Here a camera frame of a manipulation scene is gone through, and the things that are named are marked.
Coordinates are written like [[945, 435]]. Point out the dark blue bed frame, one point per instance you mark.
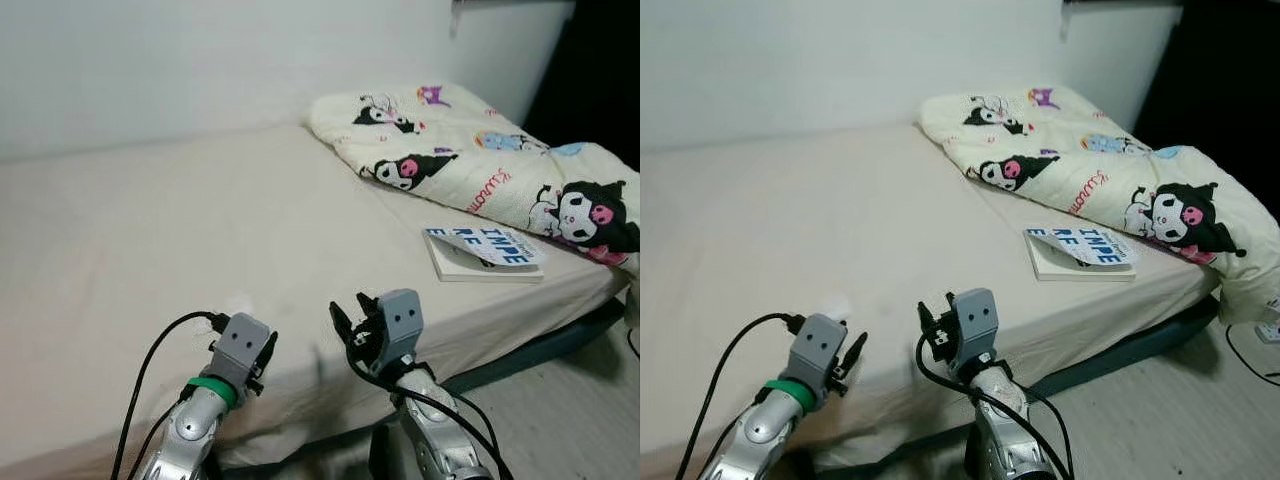
[[1140, 345], [540, 345]]

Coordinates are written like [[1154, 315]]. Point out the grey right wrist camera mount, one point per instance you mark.
[[977, 322], [402, 325]]

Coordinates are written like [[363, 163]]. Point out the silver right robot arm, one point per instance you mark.
[[435, 440], [1005, 440]]

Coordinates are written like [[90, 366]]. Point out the cream cartoon print blanket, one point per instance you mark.
[[480, 160], [1090, 165]]

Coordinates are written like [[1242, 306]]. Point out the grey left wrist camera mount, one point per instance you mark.
[[815, 345], [240, 345]]

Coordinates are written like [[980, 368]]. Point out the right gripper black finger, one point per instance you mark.
[[341, 326], [367, 305], [926, 318], [951, 302]]

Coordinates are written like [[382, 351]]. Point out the beige sheeted mattress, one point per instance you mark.
[[200, 220], [820, 220]]

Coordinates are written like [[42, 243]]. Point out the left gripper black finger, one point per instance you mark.
[[856, 352], [268, 350]]

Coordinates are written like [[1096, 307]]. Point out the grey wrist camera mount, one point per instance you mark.
[[240, 345], [402, 325], [977, 322], [815, 345]]

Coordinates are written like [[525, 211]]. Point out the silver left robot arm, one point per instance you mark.
[[760, 435], [185, 430]]

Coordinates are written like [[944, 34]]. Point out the white book blue lettering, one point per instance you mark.
[[470, 262], [1065, 262]]

